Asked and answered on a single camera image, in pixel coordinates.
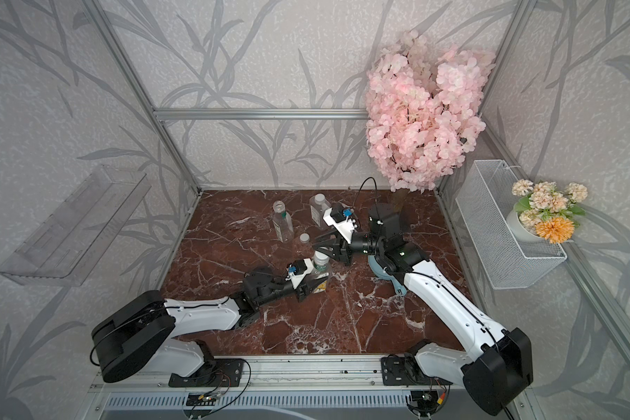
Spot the square clear plastic bottle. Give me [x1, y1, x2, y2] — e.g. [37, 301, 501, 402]
[310, 194, 331, 229]

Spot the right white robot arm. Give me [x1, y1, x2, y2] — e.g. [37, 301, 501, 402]
[313, 203, 533, 416]

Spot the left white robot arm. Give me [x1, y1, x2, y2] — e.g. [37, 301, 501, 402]
[89, 258, 329, 388]

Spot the blue dustpan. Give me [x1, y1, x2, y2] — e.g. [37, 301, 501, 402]
[367, 255, 408, 297]

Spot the pink artificial blossom tree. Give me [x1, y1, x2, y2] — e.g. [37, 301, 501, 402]
[365, 31, 496, 193]

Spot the right base wiring bundle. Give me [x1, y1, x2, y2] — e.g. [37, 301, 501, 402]
[406, 386, 451, 419]

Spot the potted pastel flower bouquet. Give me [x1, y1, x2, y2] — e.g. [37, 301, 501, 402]
[507, 180, 589, 244]

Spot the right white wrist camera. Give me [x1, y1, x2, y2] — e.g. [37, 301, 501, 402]
[323, 203, 359, 244]

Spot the left black base cable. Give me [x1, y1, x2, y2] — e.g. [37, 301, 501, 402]
[184, 354, 253, 420]

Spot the white wire mesh basket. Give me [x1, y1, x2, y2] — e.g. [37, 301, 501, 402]
[456, 159, 567, 290]

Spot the clear acrylic wall shelf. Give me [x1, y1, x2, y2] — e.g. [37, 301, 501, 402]
[0, 164, 151, 287]

